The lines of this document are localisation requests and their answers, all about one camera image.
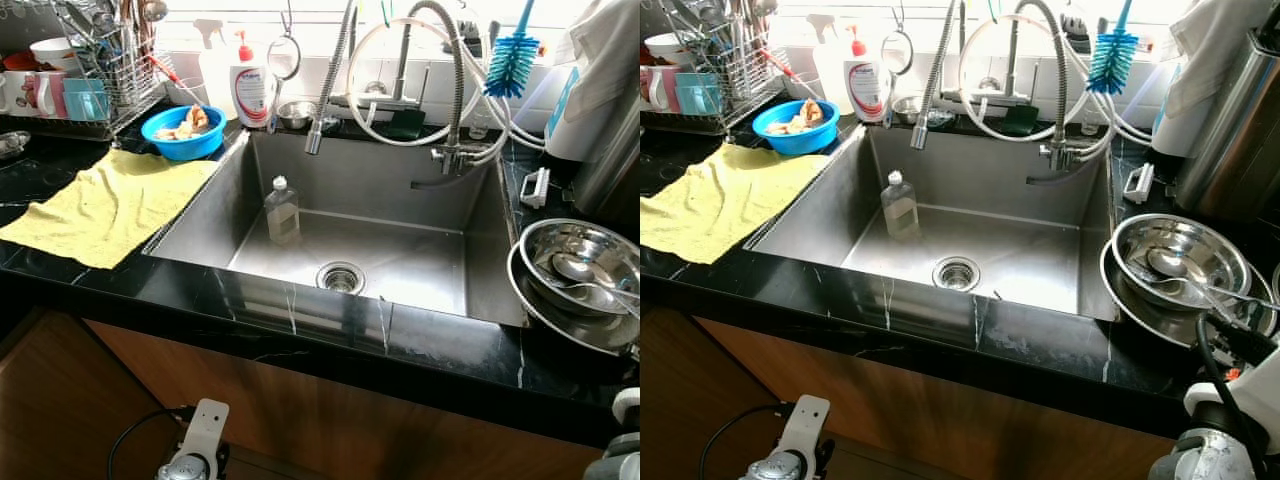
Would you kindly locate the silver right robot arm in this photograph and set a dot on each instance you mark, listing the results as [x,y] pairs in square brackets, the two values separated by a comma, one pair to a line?
[615,460]
[1210,460]

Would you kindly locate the white soap bottle red pump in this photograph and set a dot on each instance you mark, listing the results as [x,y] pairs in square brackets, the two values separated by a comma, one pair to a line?
[252,90]
[868,88]

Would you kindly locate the teal plastic cup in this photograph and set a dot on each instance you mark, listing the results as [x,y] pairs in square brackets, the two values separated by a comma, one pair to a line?
[697,95]
[85,100]

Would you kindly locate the small steel bowl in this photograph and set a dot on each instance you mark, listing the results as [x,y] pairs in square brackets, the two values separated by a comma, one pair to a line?
[908,110]
[297,116]

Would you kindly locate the tall stainless steel pot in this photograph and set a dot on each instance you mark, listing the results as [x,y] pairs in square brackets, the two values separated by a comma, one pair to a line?
[1235,140]
[612,165]

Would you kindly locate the dark green sponge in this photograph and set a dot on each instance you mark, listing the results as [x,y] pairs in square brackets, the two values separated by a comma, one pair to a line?
[1020,120]
[405,122]

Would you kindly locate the round sink drain strainer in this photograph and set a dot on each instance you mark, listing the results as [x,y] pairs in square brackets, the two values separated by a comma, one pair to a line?
[956,273]
[341,278]

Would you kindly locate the stainless steel spoon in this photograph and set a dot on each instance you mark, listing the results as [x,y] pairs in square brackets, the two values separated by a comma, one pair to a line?
[1168,262]
[575,267]

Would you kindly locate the white plastic clip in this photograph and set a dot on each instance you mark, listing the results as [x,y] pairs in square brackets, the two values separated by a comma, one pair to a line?
[535,188]
[1138,184]

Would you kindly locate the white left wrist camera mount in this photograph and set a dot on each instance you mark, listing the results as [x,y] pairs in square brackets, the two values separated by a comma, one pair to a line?
[207,425]
[808,422]

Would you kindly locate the deep stainless steel bowl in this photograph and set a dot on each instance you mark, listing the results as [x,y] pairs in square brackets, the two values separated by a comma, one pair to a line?
[590,240]
[1195,235]

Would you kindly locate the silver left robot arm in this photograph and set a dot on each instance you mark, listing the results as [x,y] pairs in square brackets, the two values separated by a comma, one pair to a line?
[780,470]
[190,470]

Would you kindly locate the yellow cloth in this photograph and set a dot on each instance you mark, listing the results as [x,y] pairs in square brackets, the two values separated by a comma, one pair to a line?
[725,200]
[105,205]

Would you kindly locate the food scraps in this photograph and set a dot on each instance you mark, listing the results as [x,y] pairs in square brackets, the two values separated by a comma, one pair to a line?
[190,122]
[805,117]

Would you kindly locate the white mug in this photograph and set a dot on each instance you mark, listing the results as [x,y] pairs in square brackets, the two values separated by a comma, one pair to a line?
[18,92]

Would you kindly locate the blue plastic bowl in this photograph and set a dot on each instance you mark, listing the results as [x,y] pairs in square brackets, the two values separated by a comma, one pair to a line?
[190,146]
[800,142]

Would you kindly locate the white spray bottle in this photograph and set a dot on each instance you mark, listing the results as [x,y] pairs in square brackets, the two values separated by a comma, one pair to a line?
[828,60]
[212,70]

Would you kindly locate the white ceramic bowl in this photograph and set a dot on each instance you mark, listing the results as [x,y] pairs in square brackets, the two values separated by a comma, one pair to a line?
[55,55]
[668,48]

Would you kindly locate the clear plastic bottle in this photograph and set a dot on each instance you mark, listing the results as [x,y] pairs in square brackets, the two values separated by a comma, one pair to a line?
[282,212]
[900,208]

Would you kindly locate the stainless steel sink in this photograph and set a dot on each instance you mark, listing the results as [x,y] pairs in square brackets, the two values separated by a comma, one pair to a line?
[400,220]
[1010,215]

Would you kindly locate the brown wooden cabinet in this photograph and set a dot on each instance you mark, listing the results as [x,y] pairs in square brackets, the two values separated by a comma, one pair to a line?
[300,430]
[950,430]

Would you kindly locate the chrome flexible gooseneck faucet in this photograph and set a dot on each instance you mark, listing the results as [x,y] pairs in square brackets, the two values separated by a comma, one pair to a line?
[1062,90]
[458,90]

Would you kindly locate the pink mug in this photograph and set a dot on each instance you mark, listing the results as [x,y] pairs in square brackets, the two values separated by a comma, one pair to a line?
[52,95]
[662,90]

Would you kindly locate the blue bottle brush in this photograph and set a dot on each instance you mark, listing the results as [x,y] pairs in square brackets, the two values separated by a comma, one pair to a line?
[1112,58]
[512,62]

